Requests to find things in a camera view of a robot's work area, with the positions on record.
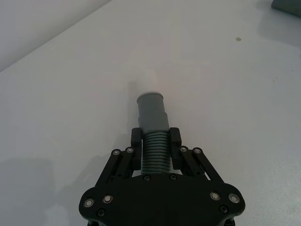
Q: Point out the grey-green box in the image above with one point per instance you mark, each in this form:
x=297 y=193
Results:
x=288 y=5

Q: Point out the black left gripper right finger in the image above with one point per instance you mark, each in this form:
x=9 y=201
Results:
x=190 y=162

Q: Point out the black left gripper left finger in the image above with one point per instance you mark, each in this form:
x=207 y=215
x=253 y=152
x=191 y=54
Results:
x=122 y=164

